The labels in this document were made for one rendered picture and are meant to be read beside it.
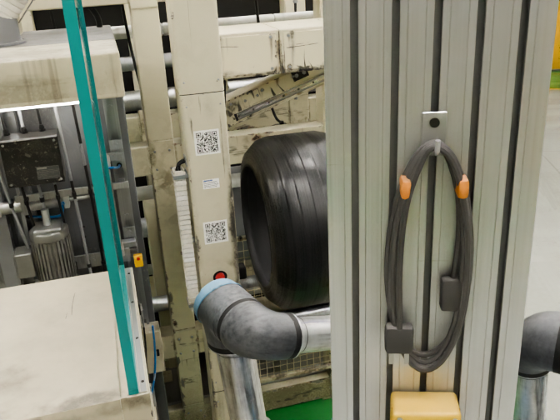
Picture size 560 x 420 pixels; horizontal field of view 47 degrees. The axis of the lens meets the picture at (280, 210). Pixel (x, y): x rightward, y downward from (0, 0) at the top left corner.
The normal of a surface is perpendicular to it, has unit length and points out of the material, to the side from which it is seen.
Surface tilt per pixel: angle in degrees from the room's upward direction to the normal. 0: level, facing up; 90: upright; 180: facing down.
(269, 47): 90
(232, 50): 90
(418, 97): 90
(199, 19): 90
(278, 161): 31
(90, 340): 0
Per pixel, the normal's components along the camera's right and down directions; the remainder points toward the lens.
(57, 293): -0.05, -0.92
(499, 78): -0.09, 0.38
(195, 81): 0.27, 0.36
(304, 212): 0.22, -0.11
